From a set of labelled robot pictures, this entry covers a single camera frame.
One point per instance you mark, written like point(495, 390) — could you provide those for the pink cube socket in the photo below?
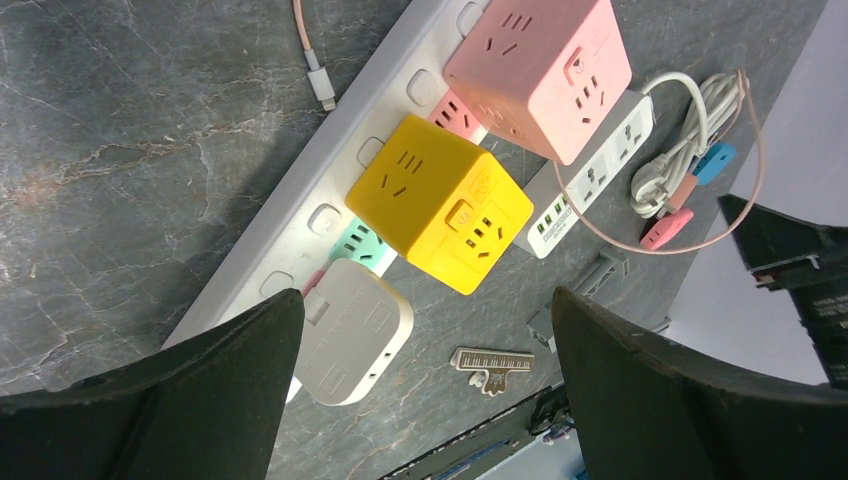
point(542, 74)

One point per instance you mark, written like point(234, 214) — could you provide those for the yellow cube socket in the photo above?
point(443, 203)

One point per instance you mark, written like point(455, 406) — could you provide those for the small pink plug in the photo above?
point(677, 200)

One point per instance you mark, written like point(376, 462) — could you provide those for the pink plug adapter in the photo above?
point(665, 229)

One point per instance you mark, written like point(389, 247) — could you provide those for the long white power strip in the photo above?
point(305, 224)

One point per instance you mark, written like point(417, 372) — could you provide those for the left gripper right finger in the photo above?
point(646, 407)

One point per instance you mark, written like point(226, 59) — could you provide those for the blue plug adapter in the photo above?
point(713, 162)

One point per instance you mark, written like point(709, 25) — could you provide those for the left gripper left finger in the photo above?
point(206, 408)

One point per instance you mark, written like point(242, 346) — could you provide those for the small white power strip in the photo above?
point(560, 192)

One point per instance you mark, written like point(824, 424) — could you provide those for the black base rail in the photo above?
point(477, 450)

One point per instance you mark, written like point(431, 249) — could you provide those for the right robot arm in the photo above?
point(809, 261)

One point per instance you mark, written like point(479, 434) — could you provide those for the grey plastic bracket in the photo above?
point(609, 263)

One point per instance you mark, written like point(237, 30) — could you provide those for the white plug adapter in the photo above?
point(355, 324)

